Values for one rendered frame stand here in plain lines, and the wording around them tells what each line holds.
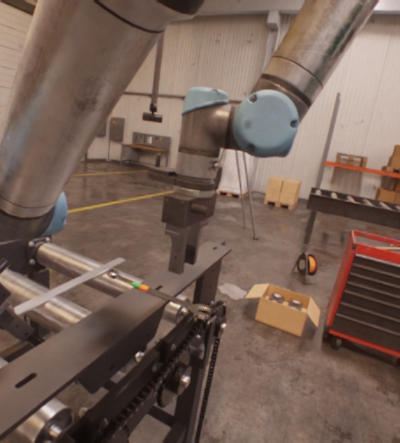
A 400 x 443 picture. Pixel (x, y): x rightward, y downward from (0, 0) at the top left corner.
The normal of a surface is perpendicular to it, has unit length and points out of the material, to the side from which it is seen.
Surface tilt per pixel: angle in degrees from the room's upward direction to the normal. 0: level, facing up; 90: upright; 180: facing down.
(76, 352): 0
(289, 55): 80
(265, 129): 90
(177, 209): 90
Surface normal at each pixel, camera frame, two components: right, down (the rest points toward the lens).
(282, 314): -0.44, 0.18
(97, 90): 0.44, 0.88
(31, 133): -0.17, 0.71
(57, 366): 0.14, -0.95
